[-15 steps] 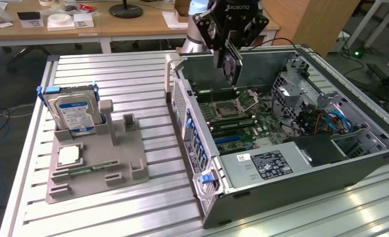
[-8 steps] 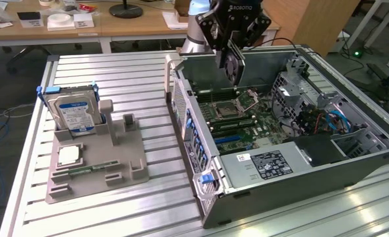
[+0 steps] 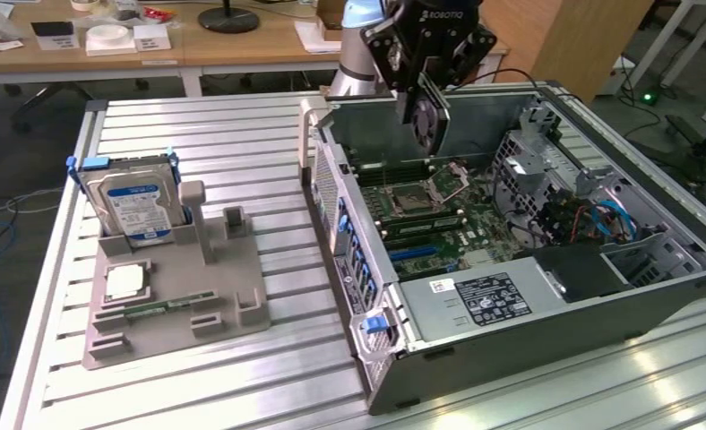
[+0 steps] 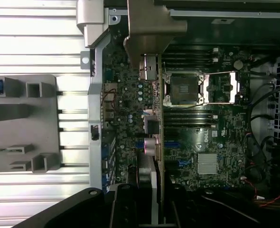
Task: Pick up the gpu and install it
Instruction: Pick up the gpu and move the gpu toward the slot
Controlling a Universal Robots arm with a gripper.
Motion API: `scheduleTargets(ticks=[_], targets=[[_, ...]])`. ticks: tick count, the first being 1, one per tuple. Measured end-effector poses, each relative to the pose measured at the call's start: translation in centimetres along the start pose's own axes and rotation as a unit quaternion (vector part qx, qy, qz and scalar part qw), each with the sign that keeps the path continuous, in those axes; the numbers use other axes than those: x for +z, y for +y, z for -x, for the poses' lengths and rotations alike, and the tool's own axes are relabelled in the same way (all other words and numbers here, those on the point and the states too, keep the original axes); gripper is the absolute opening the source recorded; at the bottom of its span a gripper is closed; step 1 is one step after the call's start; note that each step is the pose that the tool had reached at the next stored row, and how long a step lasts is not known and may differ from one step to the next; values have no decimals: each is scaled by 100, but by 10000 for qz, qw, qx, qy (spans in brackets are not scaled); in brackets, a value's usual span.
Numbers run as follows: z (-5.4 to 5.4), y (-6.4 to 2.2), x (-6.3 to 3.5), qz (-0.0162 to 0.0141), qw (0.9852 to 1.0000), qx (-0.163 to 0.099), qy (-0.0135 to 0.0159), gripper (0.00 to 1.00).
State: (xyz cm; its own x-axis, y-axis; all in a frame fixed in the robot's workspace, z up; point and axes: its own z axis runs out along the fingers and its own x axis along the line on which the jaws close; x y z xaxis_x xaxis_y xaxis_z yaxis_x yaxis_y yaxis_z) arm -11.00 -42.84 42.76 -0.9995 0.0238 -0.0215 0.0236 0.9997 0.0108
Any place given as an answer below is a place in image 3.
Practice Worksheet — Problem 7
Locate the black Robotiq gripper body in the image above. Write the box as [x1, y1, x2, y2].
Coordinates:
[391, 0, 484, 73]

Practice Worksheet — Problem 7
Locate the graphics card with black fan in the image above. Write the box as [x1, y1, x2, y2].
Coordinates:
[397, 69, 455, 159]

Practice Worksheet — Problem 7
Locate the stack of white papers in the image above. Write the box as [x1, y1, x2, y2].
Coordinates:
[295, 20, 345, 55]

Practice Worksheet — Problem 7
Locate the brown cardboard box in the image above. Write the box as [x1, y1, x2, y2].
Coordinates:
[316, 0, 348, 30]

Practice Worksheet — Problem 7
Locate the wooden cabinet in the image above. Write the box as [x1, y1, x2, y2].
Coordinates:
[477, 0, 653, 105]

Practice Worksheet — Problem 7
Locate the black round lamp base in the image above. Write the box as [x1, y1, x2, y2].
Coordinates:
[196, 0, 261, 35]

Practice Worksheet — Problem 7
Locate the perforated metal drive cage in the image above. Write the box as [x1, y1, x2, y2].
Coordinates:
[489, 129, 569, 225]

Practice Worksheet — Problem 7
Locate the metal socket cover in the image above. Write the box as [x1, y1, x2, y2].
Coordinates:
[427, 161, 473, 196]

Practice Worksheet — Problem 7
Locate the CPU socket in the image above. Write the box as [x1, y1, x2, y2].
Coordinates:
[391, 183, 436, 217]

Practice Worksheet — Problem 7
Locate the installed dark RAM stick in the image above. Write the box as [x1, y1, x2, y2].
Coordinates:
[381, 214, 460, 234]

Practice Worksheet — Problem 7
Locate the green motherboard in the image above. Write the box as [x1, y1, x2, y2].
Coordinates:
[357, 156, 545, 283]

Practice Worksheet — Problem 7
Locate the white printed box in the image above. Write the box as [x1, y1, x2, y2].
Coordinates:
[132, 24, 172, 52]

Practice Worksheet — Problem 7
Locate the long black expansion slot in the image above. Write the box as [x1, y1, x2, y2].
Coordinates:
[385, 236, 432, 252]

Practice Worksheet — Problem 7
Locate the blue expansion slot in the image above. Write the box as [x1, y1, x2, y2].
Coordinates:
[389, 246, 439, 264]

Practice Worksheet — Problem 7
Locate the white tape roll box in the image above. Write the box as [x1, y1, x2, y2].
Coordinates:
[84, 24, 137, 57]

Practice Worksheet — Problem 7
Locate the black plastic shroud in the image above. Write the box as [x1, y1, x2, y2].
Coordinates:
[535, 244, 632, 301]

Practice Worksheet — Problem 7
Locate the hard disk with blue caddy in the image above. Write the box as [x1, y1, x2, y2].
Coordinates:
[64, 150, 181, 248]

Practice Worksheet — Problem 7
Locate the metal disk bay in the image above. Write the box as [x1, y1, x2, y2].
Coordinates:
[600, 232, 701, 288]

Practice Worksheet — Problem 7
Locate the black power supply label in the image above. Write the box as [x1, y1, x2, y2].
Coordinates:
[453, 272, 533, 326]

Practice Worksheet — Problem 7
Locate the black and white box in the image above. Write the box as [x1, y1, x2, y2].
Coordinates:
[29, 21, 80, 50]

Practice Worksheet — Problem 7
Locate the grey power supply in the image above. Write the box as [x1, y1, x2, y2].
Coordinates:
[399, 258, 569, 353]

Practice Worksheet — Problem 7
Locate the black chair base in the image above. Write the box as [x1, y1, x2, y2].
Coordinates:
[5, 82, 91, 132]

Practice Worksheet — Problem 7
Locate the wooden desk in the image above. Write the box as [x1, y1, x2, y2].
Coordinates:
[0, 0, 509, 86]

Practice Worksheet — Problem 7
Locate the open dark grey PC case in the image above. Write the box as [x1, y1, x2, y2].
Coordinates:
[296, 79, 706, 417]

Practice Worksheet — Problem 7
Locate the silver CPU chip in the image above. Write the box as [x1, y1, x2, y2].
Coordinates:
[104, 264, 148, 302]

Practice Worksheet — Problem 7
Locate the green RAM stick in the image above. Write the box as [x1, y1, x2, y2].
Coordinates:
[121, 290, 217, 317]

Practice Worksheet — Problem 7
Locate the grey plastic parts rack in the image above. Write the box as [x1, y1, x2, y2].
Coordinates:
[80, 178, 271, 372]

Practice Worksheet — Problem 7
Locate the black cable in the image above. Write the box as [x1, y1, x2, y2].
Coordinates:
[451, 66, 545, 90]

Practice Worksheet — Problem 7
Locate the white desk frame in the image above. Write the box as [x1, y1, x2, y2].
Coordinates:
[624, 0, 706, 122]

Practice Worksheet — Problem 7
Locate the red wire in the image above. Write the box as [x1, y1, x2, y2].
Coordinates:
[569, 208, 587, 243]

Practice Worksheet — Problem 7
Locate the blue wire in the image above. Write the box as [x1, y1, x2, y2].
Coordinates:
[591, 201, 639, 243]

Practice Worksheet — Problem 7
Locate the white floor cable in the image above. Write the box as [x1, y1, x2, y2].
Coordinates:
[0, 185, 67, 217]

